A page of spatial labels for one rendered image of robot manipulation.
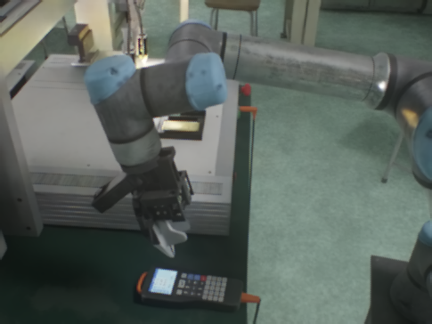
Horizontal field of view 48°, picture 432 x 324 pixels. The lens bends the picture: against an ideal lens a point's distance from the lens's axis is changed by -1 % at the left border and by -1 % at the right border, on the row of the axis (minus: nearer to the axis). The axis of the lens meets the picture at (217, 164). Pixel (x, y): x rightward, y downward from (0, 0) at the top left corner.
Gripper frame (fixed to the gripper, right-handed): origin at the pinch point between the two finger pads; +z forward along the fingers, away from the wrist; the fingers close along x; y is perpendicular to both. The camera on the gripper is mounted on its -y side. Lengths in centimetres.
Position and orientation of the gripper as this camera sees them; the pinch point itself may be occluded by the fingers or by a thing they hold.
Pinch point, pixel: (168, 249)
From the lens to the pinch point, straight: 89.3
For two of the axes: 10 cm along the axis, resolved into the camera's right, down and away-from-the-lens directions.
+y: 9.6, -1.0, -2.6
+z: 2.3, 8.1, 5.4
